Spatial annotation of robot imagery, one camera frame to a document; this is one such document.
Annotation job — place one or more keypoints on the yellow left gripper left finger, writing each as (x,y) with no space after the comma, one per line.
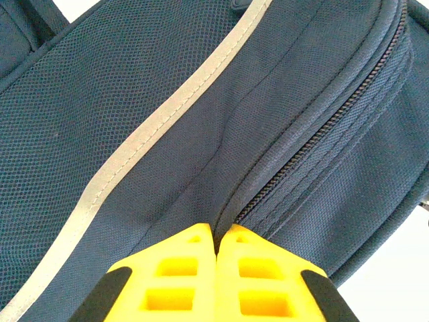
(174,285)

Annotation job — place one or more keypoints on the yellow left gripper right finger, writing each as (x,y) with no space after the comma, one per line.
(261,285)

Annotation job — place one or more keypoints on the navy blue backpack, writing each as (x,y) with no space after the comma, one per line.
(134,117)

